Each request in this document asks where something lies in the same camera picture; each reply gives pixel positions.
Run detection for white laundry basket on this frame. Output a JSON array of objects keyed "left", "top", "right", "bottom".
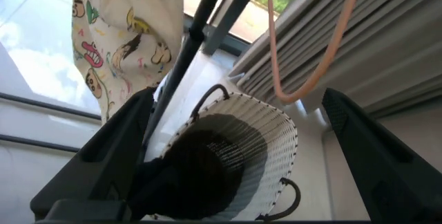
[{"left": 151, "top": 84, "right": 302, "bottom": 222}]

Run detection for pink clothes hanger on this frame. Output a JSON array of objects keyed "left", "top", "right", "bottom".
[{"left": 265, "top": 0, "right": 364, "bottom": 104}]

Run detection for black garment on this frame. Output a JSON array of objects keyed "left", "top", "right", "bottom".
[{"left": 127, "top": 129, "right": 246, "bottom": 221}]

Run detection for cream printed garment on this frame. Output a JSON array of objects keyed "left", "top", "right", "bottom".
[{"left": 68, "top": 0, "right": 184, "bottom": 124}]

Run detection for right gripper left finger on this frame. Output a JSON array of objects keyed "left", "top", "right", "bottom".
[{"left": 30, "top": 87, "right": 155, "bottom": 222}]

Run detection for black clothes rack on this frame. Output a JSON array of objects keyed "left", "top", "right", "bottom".
[{"left": 0, "top": 0, "right": 233, "bottom": 159}]

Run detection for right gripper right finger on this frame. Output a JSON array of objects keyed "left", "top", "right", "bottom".
[{"left": 321, "top": 87, "right": 442, "bottom": 222}]

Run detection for window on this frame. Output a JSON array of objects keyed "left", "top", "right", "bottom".
[{"left": 44, "top": 0, "right": 314, "bottom": 57}]

